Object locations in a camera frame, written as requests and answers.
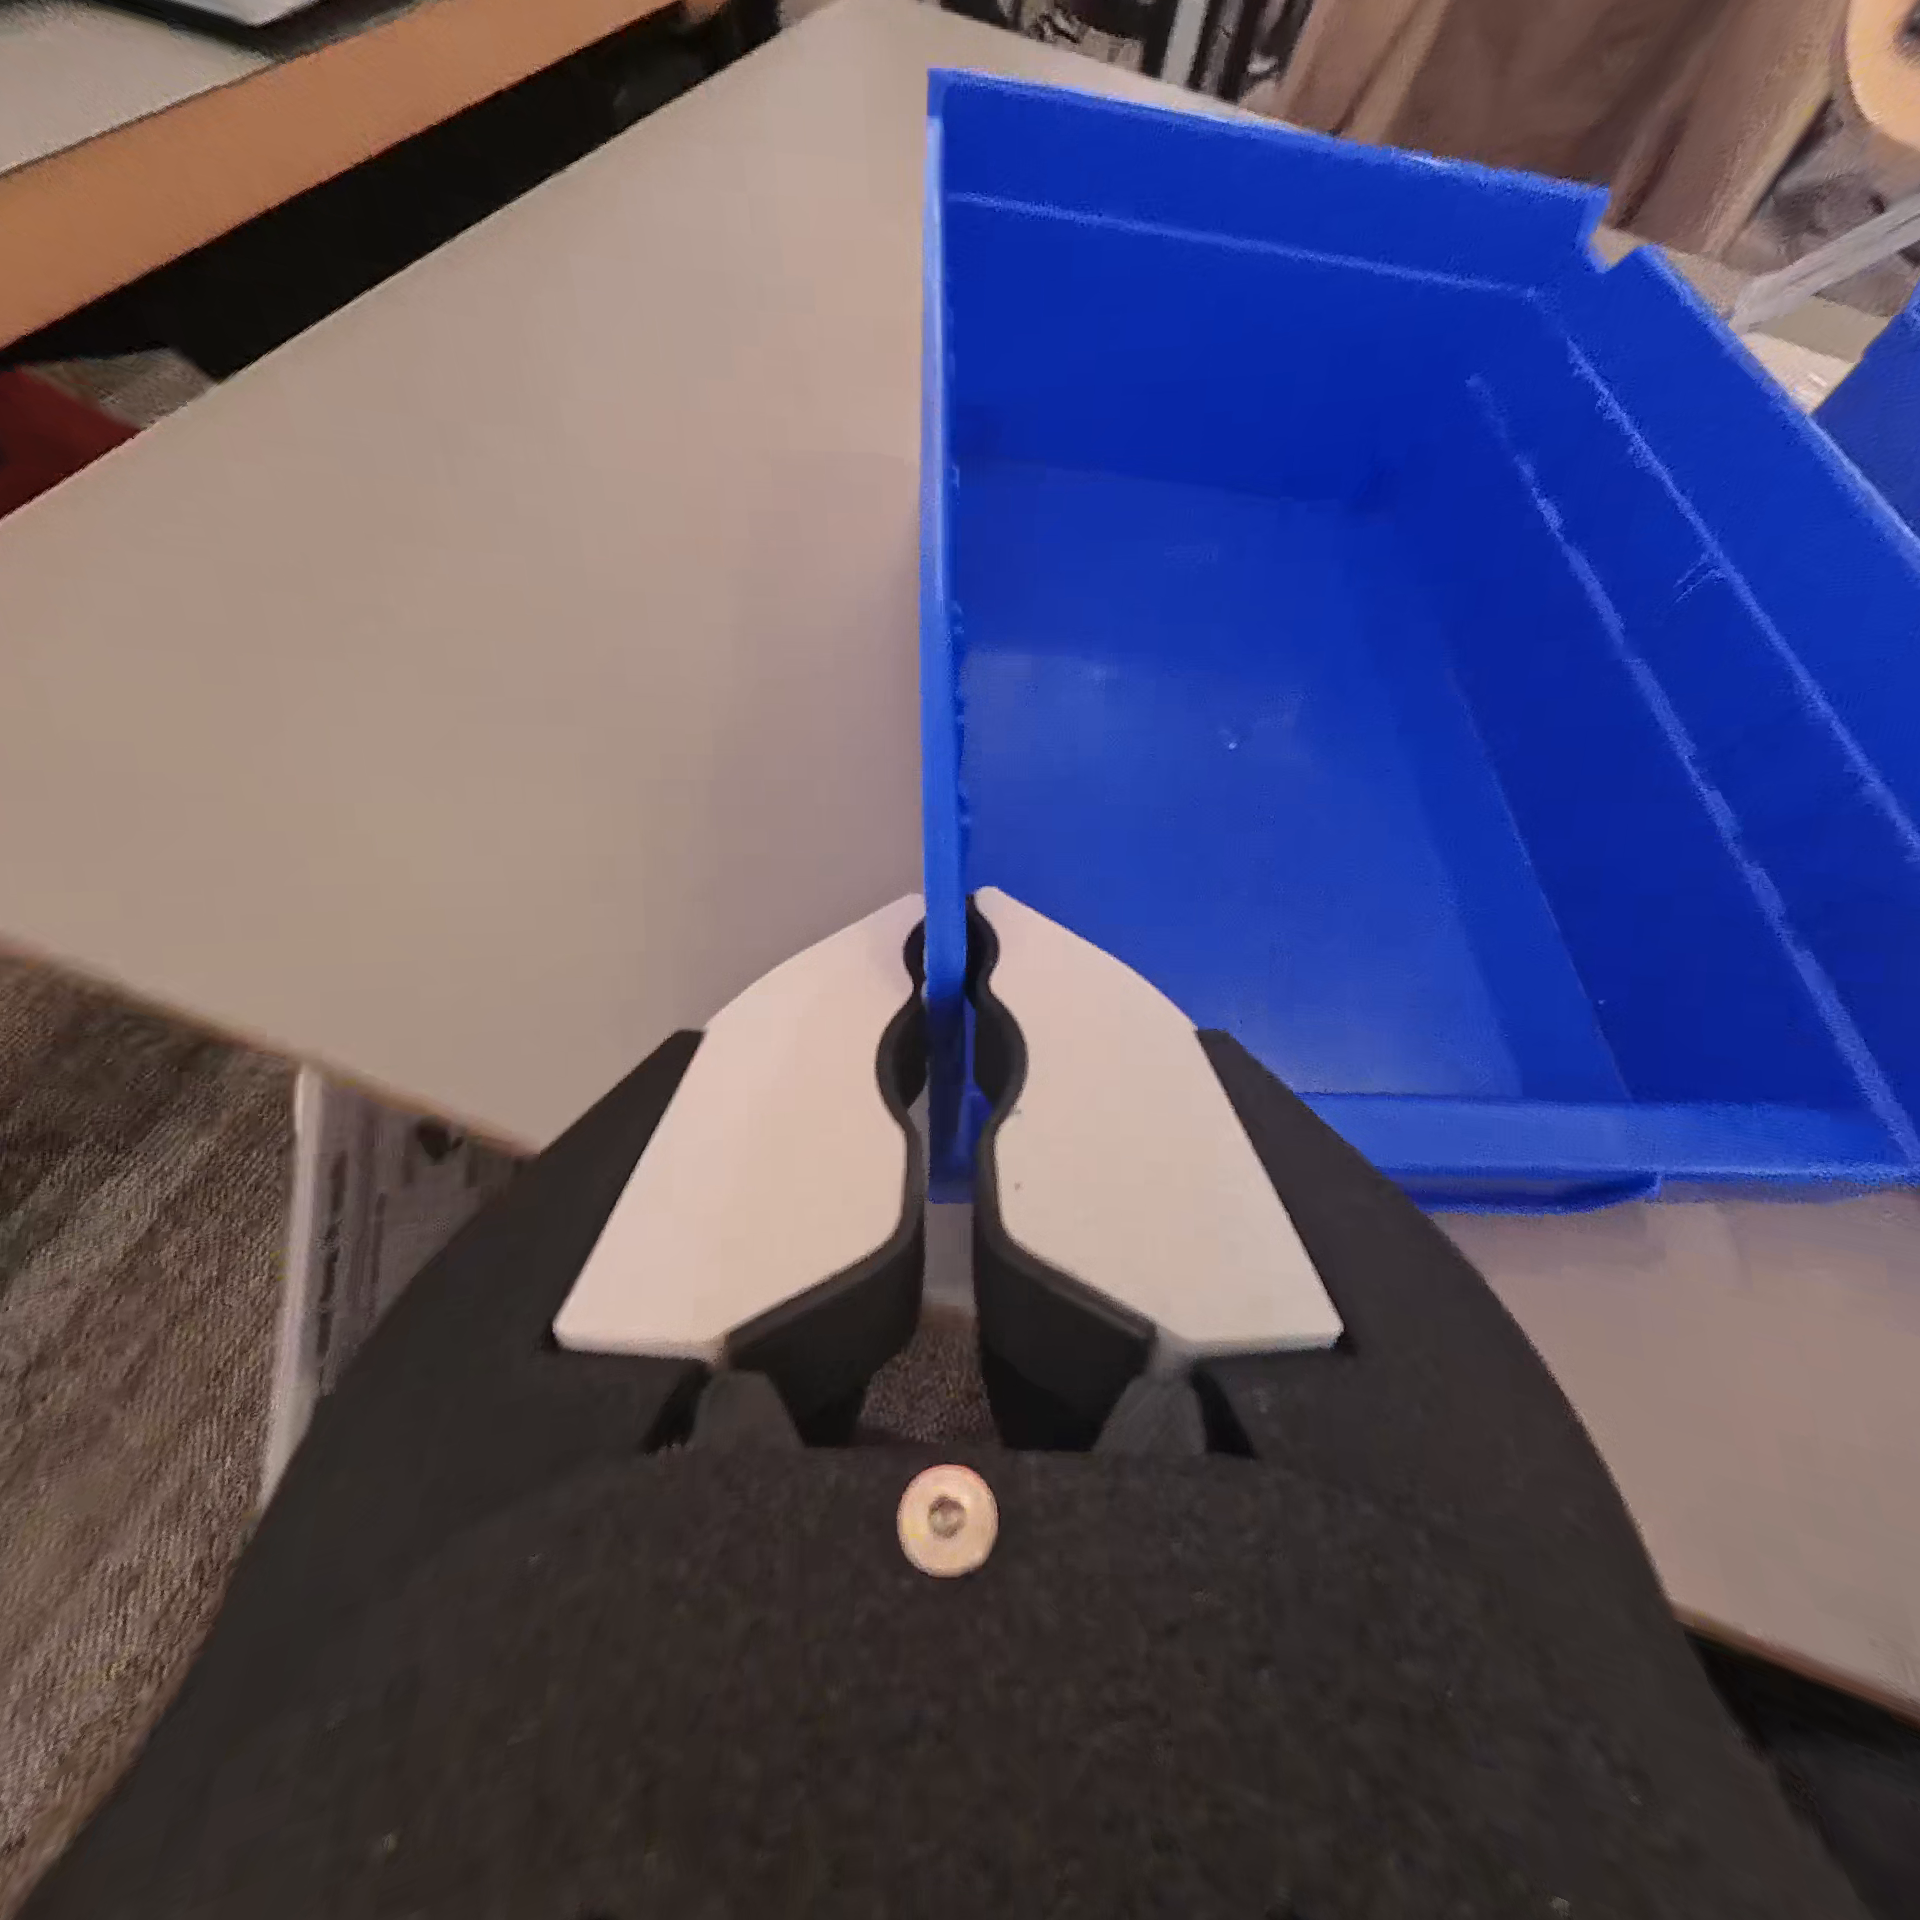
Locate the white printed box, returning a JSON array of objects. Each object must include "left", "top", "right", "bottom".
[{"left": 261, "top": 1060, "right": 521, "bottom": 1476}]

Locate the dark red seat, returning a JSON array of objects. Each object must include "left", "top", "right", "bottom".
[{"left": 0, "top": 365, "right": 143, "bottom": 517}]

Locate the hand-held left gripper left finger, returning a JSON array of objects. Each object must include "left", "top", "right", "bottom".
[{"left": 555, "top": 892, "right": 931, "bottom": 1452}]

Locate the blue plastic bin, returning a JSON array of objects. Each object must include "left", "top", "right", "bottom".
[
  {"left": 924, "top": 65, "right": 1920, "bottom": 1210},
  {"left": 1817, "top": 287, "right": 1920, "bottom": 534}
]

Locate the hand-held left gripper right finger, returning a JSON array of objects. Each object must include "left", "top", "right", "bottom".
[{"left": 963, "top": 884, "right": 1344, "bottom": 1452}]

